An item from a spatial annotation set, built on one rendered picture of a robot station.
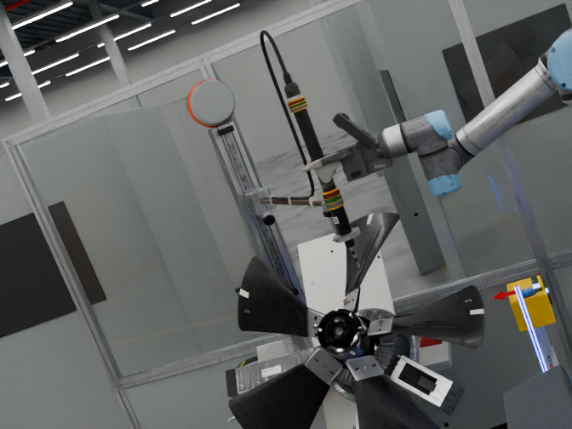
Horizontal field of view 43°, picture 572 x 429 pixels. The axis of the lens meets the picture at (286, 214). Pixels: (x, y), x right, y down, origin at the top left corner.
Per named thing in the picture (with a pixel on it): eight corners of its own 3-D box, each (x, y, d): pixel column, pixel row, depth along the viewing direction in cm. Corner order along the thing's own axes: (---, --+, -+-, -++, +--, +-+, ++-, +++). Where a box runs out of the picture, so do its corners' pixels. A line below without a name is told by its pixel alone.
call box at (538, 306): (517, 315, 215) (506, 283, 213) (551, 306, 212) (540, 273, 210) (521, 337, 200) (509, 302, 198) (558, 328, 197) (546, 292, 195)
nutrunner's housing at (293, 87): (341, 248, 183) (276, 77, 175) (354, 243, 184) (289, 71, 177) (347, 249, 179) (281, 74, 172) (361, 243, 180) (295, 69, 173)
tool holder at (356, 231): (327, 242, 185) (313, 206, 184) (350, 231, 187) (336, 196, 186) (341, 243, 177) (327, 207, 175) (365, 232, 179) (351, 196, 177)
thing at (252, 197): (248, 216, 243) (239, 193, 242) (267, 208, 245) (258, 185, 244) (258, 217, 233) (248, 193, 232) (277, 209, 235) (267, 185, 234)
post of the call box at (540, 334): (542, 354, 209) (529, 316, 207) (552, 351, 208) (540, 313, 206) (543, 358, 206) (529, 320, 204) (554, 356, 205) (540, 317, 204)
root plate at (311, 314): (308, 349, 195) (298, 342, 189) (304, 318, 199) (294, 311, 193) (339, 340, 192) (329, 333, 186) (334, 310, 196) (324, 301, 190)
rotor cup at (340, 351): (334, 376, 191) (315, 364, 180) (324, 324, 198) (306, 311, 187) (386, 363, 187) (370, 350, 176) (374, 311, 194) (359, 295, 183)
